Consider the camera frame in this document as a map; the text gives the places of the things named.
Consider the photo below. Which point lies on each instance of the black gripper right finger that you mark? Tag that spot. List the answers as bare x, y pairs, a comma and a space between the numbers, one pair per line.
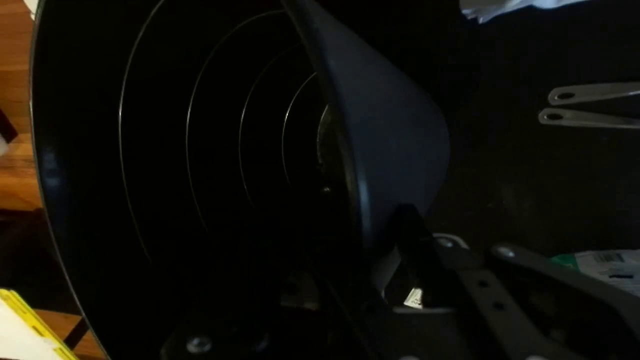
493, 301

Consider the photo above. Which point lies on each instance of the metal slotted tongs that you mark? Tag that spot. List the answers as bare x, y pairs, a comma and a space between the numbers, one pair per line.
592, 119

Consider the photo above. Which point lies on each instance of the black plastic bin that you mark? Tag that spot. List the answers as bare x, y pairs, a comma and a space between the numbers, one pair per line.
220, 166

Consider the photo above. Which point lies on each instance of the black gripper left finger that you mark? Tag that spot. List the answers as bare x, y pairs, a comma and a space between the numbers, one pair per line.
220, 333

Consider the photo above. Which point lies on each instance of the yellow white box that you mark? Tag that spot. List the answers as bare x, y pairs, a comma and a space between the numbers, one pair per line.
27, 327

